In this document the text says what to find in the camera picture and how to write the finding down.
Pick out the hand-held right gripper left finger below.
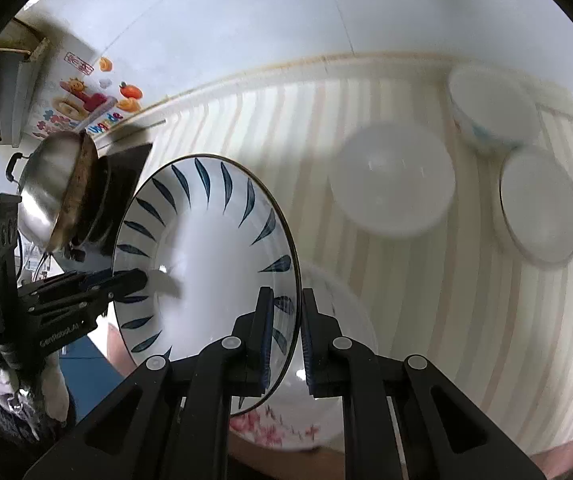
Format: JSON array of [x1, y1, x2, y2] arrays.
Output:
[[24, 287, 274, 480]]

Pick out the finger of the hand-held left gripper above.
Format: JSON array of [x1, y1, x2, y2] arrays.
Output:
[[16, 269, 148, 317]]

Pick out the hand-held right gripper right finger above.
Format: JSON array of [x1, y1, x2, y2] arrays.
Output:
[[301, 287, 547, 480]]

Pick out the blue leaf pattern plate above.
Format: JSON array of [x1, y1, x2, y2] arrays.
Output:
[[113, 154, 302, 417]]

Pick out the plain white bowl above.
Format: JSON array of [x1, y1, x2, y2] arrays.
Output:
[[329, 122, 456, 238]]

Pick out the white bowl with dark rim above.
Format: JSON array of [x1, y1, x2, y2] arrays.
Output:
[[497, 147, 573, 267]]

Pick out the white bowl with blue print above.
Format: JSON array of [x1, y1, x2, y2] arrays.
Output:
[[447, 65, 539, 158]]

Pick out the person's left forearm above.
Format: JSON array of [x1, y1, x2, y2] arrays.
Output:
[[0, 375, 67, 461]]

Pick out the person's left hand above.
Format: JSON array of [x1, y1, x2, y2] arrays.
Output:
[[0, 352, 70, 422]]

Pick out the steel wok with lid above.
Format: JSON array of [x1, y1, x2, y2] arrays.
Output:
[[16, 130, 100, 253]]

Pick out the blue kitchen cabinet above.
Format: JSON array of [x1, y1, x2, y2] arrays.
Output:
[[59, 335, 132, 426]]

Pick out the black gas stove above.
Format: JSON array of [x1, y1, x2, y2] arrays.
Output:
[[64, 142, 153, 262]]

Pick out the striped cat print tablecloth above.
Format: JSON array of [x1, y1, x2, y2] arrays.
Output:
[[109, 52, 573, 480]]

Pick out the colourful wall sticker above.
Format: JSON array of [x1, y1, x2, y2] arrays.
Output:
[[31, 52, 143, 137]]

